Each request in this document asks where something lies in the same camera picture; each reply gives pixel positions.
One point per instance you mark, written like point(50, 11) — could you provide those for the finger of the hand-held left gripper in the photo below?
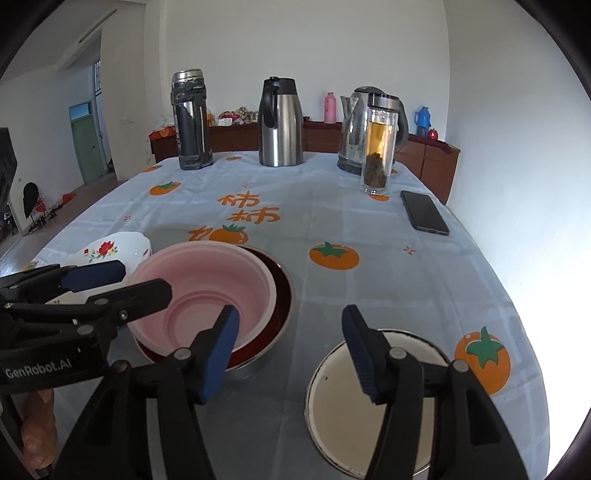
point(138, 297)
point(97, 273)

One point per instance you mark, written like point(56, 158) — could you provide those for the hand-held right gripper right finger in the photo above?
point(360, 355)

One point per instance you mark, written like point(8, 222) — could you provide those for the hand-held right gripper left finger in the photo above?
point(221, 355)

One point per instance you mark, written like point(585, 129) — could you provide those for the white plate with red flowers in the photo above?
point(124, 244)

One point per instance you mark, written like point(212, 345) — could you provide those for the white plate with metal rim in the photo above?
point(337, 406)

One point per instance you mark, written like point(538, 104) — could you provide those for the pink bowl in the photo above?
point(207, 277)

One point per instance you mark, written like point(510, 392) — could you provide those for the dark red bowl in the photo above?
point(280, 295)

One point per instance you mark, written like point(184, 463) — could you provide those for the person's left hand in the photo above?
point(39, 429)

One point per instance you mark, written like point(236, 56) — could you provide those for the red plastic bag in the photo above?
point(69, 198)

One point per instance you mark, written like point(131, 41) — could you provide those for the dark cloth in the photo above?
point(30, 198)

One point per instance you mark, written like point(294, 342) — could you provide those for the green door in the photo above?
point(87, 147)

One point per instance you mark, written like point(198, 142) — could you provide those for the dark panel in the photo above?
point(7, 175)

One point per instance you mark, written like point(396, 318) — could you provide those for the white tablecloth with orange fruits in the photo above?
point(323, 207)

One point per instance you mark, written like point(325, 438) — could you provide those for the black smartphone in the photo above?
point(424, 212)

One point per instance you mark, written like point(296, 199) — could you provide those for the black and steel thermos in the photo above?
point(191, 120)

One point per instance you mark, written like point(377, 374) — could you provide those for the window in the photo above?
point(98, 76)

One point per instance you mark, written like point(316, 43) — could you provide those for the dark wooden sideboard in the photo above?
point(429, 161)

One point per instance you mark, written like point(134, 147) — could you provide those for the colourful cloth pile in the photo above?
point(238, 116)

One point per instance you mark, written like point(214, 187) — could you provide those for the glass tea bottle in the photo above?
point(379, 147)

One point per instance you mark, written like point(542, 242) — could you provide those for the steel electric kettle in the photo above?
point(351, 138)

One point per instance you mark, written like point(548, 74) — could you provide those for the small red ornament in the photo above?
point(432, 134)

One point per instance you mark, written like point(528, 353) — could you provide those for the ceiling light tube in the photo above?
point(91, 33)

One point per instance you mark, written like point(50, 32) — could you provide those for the blue thermos flask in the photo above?
point(422, 122)

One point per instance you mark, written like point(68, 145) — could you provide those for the pink thermos flask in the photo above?
point(329, 108)

